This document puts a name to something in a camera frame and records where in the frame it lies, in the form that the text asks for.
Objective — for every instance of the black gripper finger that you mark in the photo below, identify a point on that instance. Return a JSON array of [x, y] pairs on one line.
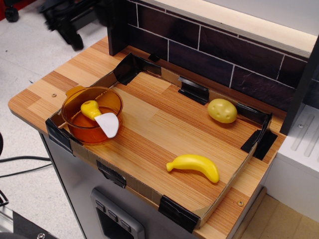
[[70, 35]]

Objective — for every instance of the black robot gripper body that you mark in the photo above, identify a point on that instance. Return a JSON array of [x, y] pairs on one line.
[[78, 13]]

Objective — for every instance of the yellow handled white toy knife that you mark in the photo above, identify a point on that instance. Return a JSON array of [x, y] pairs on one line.
[[108, 122]]

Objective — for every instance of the orange transparent plastic pot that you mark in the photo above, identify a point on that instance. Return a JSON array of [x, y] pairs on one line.
[[81, 127]]

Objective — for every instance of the black far caster wheel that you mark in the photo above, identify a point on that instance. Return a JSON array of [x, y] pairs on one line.
[[11, 14]]

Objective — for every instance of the yellow toy potato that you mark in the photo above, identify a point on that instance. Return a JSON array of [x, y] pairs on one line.
[[222, 111]]

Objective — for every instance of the yellow toy banana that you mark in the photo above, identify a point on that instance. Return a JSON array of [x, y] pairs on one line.
[[197, 163]]

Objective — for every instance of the black vertical post left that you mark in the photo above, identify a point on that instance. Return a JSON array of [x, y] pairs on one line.
[[117, 25]]

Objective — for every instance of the black vertical post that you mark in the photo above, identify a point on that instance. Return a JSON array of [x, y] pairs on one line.
[[117, 25], [302, 89]]

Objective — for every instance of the black metal bracket with screw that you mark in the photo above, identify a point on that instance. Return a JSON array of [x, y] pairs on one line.
[[28, 229]]

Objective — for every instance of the black vertical post right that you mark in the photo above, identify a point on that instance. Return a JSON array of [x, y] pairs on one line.
[[302, 89]]

